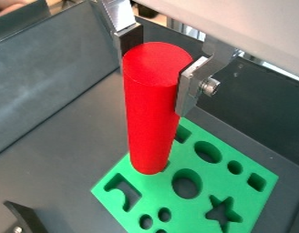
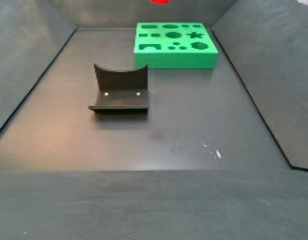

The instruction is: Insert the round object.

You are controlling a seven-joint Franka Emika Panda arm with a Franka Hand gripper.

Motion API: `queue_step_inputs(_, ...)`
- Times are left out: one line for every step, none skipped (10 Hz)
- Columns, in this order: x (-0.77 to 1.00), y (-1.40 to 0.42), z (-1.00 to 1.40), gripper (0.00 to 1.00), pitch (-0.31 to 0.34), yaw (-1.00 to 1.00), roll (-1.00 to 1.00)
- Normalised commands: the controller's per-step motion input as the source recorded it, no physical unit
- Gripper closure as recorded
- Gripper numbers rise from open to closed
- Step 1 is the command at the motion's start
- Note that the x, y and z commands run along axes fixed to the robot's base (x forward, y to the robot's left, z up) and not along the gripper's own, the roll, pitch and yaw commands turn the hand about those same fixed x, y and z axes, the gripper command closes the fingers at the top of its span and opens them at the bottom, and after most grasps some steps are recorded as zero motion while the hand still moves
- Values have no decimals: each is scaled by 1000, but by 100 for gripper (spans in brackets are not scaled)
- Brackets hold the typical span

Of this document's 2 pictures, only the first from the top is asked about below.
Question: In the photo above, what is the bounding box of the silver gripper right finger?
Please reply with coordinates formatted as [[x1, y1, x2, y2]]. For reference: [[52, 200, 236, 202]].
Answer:
[[175, 35, 237, 117]]

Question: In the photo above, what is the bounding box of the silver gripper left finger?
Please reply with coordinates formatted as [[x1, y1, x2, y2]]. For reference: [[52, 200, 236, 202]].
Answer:
[[96, 0, 144, 61]]

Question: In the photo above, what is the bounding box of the red cylinder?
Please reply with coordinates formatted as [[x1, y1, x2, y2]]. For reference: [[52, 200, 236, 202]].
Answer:
[[122, 42, 192, 175]]

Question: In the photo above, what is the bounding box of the green shape sorter board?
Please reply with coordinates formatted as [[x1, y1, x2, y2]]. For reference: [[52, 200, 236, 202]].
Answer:
[[90, 118, 279, 233]]

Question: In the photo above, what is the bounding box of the black bracket with screw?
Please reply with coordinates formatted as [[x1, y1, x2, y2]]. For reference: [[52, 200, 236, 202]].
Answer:
[[3, 200, 48, 233]]

